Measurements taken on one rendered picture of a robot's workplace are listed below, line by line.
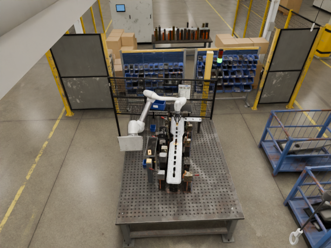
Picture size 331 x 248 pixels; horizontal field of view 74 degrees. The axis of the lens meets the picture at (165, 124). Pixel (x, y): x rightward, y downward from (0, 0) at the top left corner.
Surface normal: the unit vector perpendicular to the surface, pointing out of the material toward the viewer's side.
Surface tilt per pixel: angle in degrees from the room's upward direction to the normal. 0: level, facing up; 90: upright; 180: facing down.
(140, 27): 90
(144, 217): 0
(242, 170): 0
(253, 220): 0
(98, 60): 91
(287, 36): 90
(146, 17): 90
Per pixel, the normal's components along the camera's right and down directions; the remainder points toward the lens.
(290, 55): 0.06, 0.65
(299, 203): -0.01, -0.77
